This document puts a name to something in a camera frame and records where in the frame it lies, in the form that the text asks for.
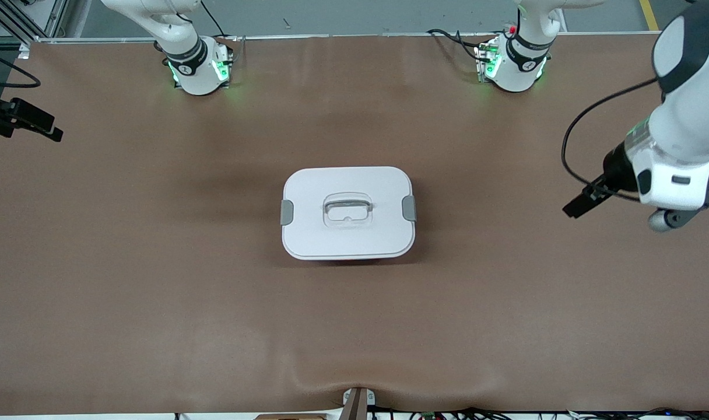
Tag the wooden board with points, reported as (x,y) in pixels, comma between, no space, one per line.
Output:
(290,417)

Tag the aluminium table frame rail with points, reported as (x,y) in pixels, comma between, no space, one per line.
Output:
(331,36)

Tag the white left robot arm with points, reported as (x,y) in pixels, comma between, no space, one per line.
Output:
(687,128)

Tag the black left camera bracket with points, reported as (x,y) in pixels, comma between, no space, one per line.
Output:
(684,219)

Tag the white plastic box lid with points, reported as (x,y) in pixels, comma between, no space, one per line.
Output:
(313,239)

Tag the brown table mat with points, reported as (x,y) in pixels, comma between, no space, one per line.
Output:
(506,321)

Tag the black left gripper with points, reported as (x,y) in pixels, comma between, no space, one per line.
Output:
(617,168)

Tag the grey lid clip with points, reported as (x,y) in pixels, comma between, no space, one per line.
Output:
(287,212)
(409,208)

